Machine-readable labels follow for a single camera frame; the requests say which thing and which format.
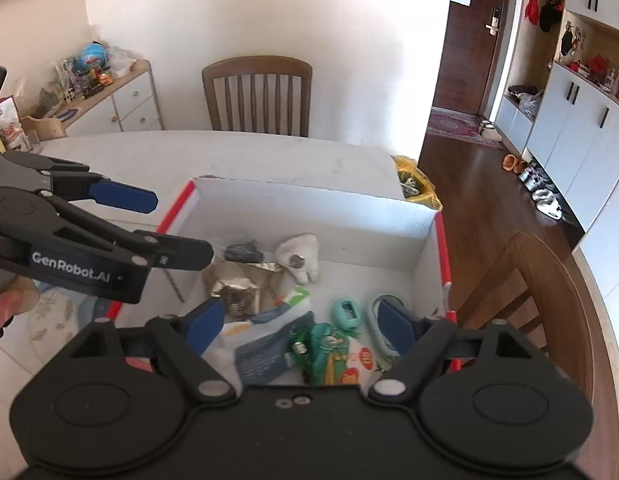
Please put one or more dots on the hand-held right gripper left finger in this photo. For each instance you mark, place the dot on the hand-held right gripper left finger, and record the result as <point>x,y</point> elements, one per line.
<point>207,325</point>

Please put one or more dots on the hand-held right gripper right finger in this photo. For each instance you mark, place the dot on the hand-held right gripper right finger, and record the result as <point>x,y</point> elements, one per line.
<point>394,325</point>

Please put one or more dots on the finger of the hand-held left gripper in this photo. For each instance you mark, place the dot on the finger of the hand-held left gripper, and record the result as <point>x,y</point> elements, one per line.
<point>124,196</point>
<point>184,256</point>

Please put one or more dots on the silver foil snack bag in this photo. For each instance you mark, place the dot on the silver foil snack bag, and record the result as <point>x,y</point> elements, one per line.
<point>237,290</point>

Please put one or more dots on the bag of black beads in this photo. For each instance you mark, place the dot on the bag of black beads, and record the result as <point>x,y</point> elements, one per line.
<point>243,252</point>

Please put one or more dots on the rabbit face plush toy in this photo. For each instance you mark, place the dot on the rabbit face plush toy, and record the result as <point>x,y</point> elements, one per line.
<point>299,255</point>

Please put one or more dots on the red and white shoebox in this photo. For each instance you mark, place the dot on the red and white shoebox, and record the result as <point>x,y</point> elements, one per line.
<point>299,210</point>

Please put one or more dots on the person's left hand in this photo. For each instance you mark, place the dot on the person's left hand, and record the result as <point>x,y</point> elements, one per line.
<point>11,305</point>

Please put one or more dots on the pale blue oval case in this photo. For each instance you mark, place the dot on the pale blue oval case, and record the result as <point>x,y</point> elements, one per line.
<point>374,320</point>

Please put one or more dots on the colourful printed snack packet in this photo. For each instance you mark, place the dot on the colourful printed snack packet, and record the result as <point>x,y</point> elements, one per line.
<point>362,362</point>

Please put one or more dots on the blue grey paper packet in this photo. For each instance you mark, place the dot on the blue grey paper packet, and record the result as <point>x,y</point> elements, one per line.
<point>269,355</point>

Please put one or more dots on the white packet with green stripe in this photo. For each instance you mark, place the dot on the white packet with green stripe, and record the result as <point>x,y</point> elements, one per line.
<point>293,299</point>

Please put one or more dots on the white and wood sideboard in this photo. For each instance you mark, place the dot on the white and wood sideboard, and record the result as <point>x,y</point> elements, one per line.
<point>129,102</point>

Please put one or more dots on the light wooden box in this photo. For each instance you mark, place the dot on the light wooden box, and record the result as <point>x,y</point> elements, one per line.
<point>44,127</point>

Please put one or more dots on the clear drinking glass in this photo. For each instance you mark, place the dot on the clear drinking glass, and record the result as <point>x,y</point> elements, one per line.
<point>33,142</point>

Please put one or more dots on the yellow plastic bag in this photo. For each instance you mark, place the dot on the yellow plastic bag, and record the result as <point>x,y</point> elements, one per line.
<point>424,192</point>

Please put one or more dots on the red printed paper package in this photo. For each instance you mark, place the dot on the red printed paper package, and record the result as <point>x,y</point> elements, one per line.
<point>6,120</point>

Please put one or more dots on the dark wooden curved chair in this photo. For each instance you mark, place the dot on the dark wooden curved chair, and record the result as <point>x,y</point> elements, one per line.
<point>549,280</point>

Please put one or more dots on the dark wooden slatted chair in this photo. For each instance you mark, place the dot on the dark wooden slatted chair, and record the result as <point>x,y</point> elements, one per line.
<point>257,95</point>

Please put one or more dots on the row of grey sneakers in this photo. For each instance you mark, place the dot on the row of grey sneakers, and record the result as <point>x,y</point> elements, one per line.
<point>542,192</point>

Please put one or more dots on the pair of orange shoes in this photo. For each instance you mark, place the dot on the pair of orange shoes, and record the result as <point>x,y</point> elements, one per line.
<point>514,162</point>

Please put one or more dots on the red patterned door rug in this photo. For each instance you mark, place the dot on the red patterned door rug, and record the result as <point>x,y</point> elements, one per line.
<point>462,127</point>

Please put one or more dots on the pair of white slippers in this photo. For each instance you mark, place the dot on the pair of white slippers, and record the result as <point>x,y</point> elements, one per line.
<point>489,131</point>

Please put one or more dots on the clear plastic bag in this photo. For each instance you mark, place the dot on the clear plastic bag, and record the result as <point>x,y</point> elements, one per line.
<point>530,104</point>

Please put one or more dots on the brown wooden door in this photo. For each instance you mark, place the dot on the brown wooden door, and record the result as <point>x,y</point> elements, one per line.
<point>474,50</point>

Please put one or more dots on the silver door lock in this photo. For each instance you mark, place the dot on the silver door lock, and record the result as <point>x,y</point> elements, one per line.
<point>493,21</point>

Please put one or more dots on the white and wood wall cabinet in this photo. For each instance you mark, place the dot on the white and wood wall cabinet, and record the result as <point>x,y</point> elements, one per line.
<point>579,125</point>

